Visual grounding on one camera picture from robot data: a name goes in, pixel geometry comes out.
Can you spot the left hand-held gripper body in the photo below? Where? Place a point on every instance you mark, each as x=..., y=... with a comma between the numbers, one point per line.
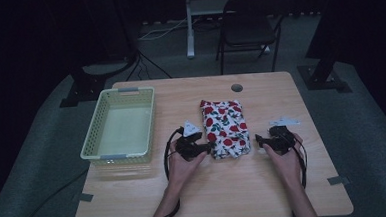
x=188, y=145

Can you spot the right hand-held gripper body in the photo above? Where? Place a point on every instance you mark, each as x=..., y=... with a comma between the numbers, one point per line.
x=281, y=139

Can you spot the red floral white cloth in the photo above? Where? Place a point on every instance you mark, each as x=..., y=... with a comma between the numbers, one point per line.
x=225, y=130

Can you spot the person's left hand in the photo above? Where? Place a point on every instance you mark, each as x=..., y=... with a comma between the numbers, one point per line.
x=181, y=171

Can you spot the person's right hand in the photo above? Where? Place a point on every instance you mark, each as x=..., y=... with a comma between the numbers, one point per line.
x=284, y=165

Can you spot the pale green plastic basket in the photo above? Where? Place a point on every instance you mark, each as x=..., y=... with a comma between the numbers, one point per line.
x=122, y=129

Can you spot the grey tape piece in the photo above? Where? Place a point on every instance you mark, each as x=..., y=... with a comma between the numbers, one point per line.
x=86, y=197
x=338, y=180

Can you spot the black stand with flat base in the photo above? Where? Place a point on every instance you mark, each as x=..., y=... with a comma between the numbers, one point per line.
x=322, y=75
x=86, y=84

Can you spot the black folding chair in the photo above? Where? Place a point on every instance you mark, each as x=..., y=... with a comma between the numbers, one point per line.
x=248, y=32

